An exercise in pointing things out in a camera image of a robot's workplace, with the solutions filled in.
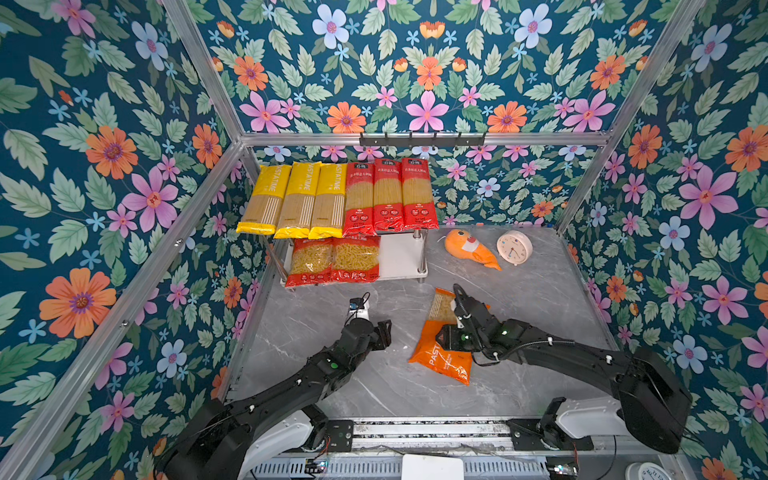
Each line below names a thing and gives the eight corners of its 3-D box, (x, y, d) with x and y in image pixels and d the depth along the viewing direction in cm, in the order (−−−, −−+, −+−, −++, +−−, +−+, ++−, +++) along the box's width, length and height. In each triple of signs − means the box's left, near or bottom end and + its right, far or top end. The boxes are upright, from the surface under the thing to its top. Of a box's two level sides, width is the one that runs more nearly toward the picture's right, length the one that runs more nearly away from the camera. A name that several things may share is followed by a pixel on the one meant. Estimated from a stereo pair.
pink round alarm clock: (494, 253, 114) (502, 231, 105) (500, 247, 116) (509, 225, 107) (520, 270, 109) (531, 248, 100) (526, 263, 111) (538, 241, 102)
